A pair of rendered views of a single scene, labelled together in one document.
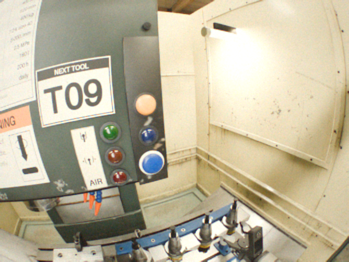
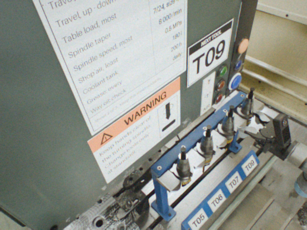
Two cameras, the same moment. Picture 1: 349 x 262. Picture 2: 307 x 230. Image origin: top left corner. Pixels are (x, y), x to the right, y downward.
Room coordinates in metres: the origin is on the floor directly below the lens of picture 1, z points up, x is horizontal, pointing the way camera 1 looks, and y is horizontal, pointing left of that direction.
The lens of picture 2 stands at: (-0.11, 0.28, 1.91)
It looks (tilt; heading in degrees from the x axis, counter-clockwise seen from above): 48 degrees down; 348
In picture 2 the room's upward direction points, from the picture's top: 8 degrees counter-clockwise
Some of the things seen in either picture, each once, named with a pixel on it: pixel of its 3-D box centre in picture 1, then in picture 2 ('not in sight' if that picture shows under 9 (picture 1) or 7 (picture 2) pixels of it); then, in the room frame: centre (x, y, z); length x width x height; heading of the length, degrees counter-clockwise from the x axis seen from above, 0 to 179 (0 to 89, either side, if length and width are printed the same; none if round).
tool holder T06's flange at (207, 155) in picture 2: (175, 248); (206, 148); (0.29, 0.02, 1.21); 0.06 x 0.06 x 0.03
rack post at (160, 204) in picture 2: not in sight; (161, 193); (0.28, 0.19, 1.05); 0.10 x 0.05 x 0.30; 24
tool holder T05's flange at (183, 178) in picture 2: (142, 258); (183, 170); (0.25, 0.12, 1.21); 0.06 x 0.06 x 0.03
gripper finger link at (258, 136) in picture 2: (235, 242); (257, 133); (0.30, -0.18, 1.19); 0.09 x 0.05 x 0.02; 48
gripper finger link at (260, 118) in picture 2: (242, 228); (257, 118); (0.38, -0.24, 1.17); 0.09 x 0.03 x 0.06; 179
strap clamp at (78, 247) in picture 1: (79, 244); not in sight; (0.41, 0.53, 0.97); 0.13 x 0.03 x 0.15; 24
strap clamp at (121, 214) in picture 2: not in sight; (132, 207); (0.30, 0.31, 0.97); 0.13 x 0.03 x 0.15; 114
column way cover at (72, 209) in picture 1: (79, 189); not in sight; (0.68, 0.57, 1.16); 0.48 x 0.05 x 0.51; 114
